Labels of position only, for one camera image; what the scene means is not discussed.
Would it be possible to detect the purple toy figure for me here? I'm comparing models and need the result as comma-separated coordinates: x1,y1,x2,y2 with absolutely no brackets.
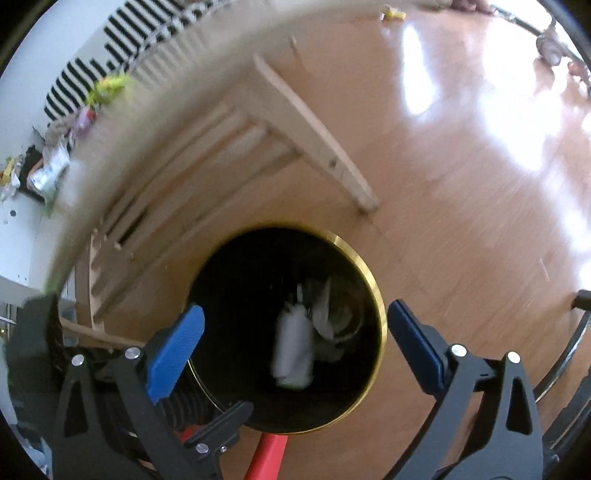
71,106,96,135

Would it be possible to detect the black gold-rimmed trash bin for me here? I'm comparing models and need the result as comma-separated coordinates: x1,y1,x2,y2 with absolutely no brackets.
188,223,387,435

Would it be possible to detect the white tissue paper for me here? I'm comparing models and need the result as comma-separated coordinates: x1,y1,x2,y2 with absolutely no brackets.
271,282,342,390

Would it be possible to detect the white cabinet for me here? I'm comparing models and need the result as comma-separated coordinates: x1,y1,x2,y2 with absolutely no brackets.
0,192,43,306

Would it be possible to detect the black white striped blanket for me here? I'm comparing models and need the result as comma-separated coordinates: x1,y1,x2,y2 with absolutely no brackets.
40,0,222,127

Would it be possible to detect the child tricycle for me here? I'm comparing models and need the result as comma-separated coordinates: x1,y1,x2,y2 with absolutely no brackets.
492,2,590,97

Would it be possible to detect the yellow box on cabinet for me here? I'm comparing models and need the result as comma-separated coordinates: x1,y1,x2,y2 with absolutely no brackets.
0,157,15,186

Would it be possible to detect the yellow toy on floor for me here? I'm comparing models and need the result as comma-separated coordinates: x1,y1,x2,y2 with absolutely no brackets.
382,4,407,21

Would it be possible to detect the yellow green snack wrapper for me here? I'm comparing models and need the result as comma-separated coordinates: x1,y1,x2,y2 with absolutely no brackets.
85,74,131,106

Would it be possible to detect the crumpled white snack cup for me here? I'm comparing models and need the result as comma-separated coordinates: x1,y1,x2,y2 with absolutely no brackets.
27,144,70,203

